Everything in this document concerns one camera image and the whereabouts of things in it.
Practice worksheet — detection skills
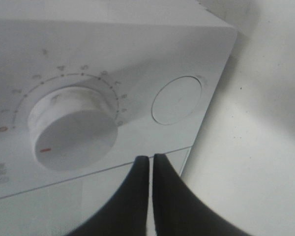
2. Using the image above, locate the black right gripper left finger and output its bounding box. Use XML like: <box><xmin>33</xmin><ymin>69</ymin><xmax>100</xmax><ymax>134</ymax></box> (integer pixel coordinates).
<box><xmin>68</xmin><ymin>156</ymin><xmax>149</xmax><ymax>236</ymax></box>

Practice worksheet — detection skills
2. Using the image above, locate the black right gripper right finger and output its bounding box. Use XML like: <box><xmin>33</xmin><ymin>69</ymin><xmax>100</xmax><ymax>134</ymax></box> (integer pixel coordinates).
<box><xmin>153</xmin><ymin>154</ymin><xmax>248</xmax><ymax>236</ymax></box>

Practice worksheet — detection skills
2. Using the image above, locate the white microwave door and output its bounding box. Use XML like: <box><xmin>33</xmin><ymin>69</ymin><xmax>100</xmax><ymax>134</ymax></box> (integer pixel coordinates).
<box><xmin>0</xmin><ymin>147</ymin><xmax>192</xmax><ymax>236</ymax></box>

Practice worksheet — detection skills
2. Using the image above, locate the white timer knob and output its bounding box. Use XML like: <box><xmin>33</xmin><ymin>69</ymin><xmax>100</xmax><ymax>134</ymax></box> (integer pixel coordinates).
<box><xmin>28</xmin><ymin>86</ymin><xmax>118</xmax><ymax>171</ymax></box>

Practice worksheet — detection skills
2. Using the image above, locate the round door release button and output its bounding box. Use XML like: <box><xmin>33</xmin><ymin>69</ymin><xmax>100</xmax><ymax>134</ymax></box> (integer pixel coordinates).
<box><xmin>151</xmin><ymin>76</ymin><xmax>202</xmax><ymax>125</ymax></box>

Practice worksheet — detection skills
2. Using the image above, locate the white microwave oven body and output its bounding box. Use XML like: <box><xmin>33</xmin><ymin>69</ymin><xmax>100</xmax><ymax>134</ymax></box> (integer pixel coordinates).
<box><xmin>0</xmin><ymin>0</ymin><xmax>238</xmax><ymax>202</ymax></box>

